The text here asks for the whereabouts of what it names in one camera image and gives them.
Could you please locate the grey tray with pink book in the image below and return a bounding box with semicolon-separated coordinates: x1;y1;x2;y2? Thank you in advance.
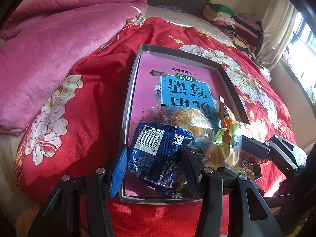
119;43;262;205

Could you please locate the pile of folded clothes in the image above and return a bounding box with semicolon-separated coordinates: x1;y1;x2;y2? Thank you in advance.
203;2;263;55

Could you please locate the green pea snack packet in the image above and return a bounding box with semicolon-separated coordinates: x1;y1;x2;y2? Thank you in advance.
188;146;204;159

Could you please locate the cream curtain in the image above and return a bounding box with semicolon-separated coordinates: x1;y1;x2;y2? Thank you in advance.
257;0;298;70

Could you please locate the yellow rice cracker packet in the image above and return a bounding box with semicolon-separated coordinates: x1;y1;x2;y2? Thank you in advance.
219;96;237;128

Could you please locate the red floral bedspread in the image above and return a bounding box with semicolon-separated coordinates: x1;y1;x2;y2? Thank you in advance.
15;17;296;236

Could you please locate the red candy packet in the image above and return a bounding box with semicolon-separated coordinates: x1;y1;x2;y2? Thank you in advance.
240;150;269;168

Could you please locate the clear bag nut cookie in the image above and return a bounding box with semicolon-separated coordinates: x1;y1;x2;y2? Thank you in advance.
155;105;214;139

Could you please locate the green label pastry packet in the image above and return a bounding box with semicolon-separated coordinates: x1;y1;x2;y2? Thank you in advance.
202;123;242;170

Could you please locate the window with bars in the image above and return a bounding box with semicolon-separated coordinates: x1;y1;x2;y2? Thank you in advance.
283;12;315;102

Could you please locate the pink quilt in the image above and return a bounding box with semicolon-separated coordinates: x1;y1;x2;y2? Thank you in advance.
1;0;147;135

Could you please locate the blue snack packet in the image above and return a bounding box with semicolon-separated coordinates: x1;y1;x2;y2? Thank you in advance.
127;122;194;196

